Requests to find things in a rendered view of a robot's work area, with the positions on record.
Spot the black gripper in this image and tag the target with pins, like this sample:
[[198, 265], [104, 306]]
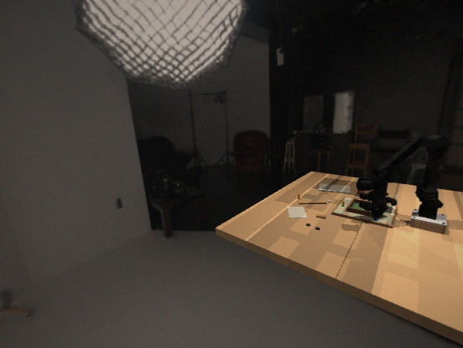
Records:
[[379, 203]]

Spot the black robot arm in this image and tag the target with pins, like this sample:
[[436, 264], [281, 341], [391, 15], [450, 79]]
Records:
[[427, 192]]

